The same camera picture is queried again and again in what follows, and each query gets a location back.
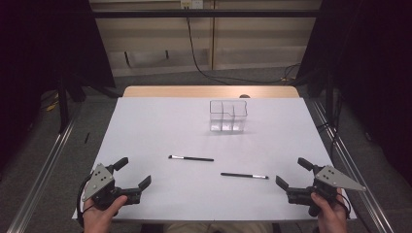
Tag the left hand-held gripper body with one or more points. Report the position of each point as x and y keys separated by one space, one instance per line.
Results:
x=97 y=181

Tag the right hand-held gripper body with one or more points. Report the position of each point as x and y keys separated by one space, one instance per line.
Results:
x=336 y=179

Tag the black pen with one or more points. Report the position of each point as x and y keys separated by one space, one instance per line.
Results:
x=194 y=158

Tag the clear plastic organizer box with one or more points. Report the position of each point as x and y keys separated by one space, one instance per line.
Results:
x=228 y=124

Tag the person's right hand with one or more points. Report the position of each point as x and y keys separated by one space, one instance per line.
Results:
x=332 y=216

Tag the person's left hand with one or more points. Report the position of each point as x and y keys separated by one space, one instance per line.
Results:
x=97 y=220

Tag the white table sheet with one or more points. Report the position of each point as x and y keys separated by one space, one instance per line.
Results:
x=155 y=129

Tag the black metal stand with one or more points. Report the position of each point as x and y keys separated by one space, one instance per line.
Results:
x=63 y=106

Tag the yellow floor item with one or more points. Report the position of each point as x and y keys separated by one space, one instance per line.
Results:
x=51 y=106

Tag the wooden table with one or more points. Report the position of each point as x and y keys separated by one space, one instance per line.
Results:
x=194 y=91

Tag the dark curtain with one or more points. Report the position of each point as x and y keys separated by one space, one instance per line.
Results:
x=32 y=48
x=382 y=64

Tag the black horizontal bar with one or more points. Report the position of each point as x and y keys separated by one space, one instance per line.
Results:
x=226 y=13

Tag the metal floor rail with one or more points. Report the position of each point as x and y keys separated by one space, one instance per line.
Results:
x=49 y=161
x=344 y=152

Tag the white wall socket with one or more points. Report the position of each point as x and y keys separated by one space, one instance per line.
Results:
x=191 y=4

